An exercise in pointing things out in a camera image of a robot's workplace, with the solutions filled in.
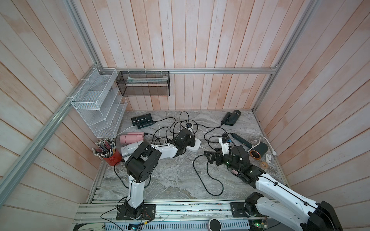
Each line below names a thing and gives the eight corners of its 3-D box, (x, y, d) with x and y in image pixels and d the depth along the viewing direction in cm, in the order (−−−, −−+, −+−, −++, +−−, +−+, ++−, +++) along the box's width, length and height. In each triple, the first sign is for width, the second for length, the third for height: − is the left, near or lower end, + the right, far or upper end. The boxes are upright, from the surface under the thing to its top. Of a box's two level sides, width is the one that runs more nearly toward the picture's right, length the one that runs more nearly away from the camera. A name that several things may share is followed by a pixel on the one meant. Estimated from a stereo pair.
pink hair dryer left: (122, 147, 99) (119, 143, 95) (122, 139, 104) (119, 134, 99) (144, 142, 102) (143, 138, 98) (144, 134, 106) (142, 130, 102)
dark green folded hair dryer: (220, 123, 113) (221, 119, 109) (230, 111, 122) (231, 106, 118) (231, 129, 110) (232, 125, 106) (240, 115, 119) (242, 111, 115)
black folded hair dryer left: (135, 130, 109) (133, 126, 105) (132, 122, 114) (130, 117, 110) (154, 124, 113) (153, 119, 109) (150, 116, 118) (149, 111, 114)
